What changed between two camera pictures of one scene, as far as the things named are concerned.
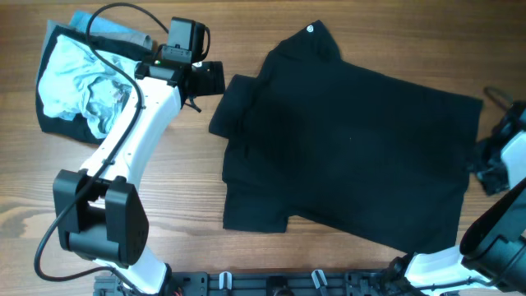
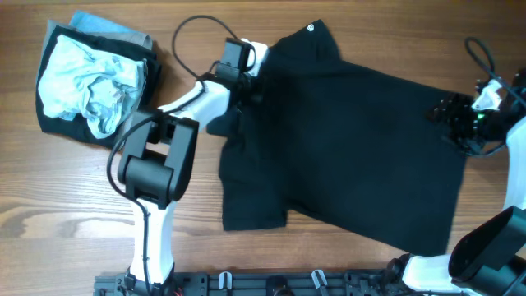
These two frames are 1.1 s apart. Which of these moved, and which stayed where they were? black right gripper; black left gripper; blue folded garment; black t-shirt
Moved: black right gripper; black left gripper
Stayed: black t-shirt; blue folded garment
